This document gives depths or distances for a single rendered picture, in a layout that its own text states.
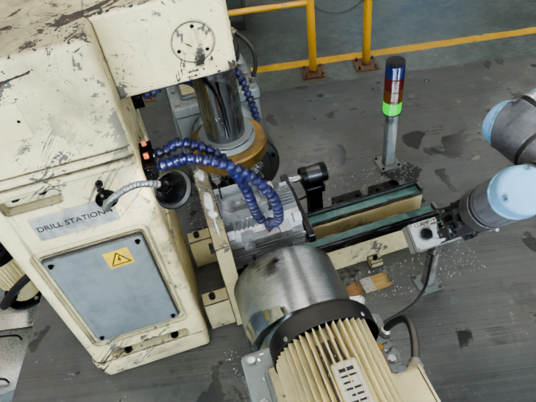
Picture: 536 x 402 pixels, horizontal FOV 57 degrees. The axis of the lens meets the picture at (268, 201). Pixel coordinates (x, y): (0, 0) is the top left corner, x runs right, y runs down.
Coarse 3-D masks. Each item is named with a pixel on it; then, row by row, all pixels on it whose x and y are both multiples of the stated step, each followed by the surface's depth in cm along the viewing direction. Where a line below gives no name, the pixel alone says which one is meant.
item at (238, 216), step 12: (216, 192) 128; (228, 192) 130; (240, 192) 131; (228, 204) 128; (240, 204) 126; (264, 204) 123; (228, 216) 122; (240, 216) 124; (228, 228) 125; (240, 228) 127
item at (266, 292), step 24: (264, 264) 108; (288, 264) 107; (312, 264) 108; (240, 288) 111; (264, 288) 105; (288, 288) 103; (312, 288) 102; (336, 288) 105; (240, 312) 111; (264, 312) 102; (288, 312) 99; (264, 336) 101
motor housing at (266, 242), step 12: (276, 192) 131; (288, 192) 130; (288, 204) 128; (288, 216) 128; (252, 228) 127; (264, 228) 128; (276, 228) 127; (300, 228) 128; (240, 240) 127; (264, 240) 127; (276, 240) 128; (288, 240) 129; (300, 240) 130; (240, 252) 127; (252, 252) 128; (264, 252) 130; (240, 264) 130
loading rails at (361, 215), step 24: (384, 192) 151; (408, 192) 151; (312, 216) 149; (336, 216) 147; (360, 216) 151; (384, 216) 154; (408, 216) 144; (432, 216) 144; (336, 240) 141; (360, 240) 142; (384, 240) 145; (336, 264) 146
